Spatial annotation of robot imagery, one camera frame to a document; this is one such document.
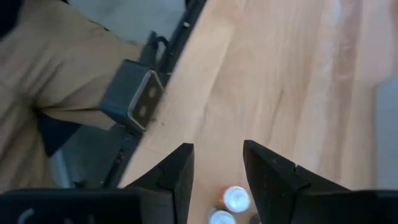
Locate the person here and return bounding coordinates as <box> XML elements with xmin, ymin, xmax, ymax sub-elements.
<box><xmin>0</xmin><ymin>0</ymin><xmax>147</xmax><ymax>190</ymax></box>

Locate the black table-level camera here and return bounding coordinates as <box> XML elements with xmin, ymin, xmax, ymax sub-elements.
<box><xmin>99</xmin><ymin>58</ymin><xmax>165</xmax><ymax>133</ymax></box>

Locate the small orange-red dropper bottle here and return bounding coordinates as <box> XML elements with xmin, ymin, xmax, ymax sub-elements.
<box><xmin>217</xmin><ymin>185</ymin><xmax>251</xmax><ymax>214</ymax></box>

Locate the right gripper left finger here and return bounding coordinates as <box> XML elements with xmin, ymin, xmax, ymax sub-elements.
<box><xmin>126</xmin><ymin>142</ymin><xmax>195</xmax><ymax>224</ymax></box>

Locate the small orange bottle yellow label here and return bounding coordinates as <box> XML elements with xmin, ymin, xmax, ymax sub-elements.
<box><xmin>207</xmin><ymin>208</ymin><xmax>237</xmax><ymax>224</ymax></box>

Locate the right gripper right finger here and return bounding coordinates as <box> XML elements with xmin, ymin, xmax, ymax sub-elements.
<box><xmin>243</xmin><ymin>139</ymin><xmax>349</xmax><ymax>224</ymax></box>

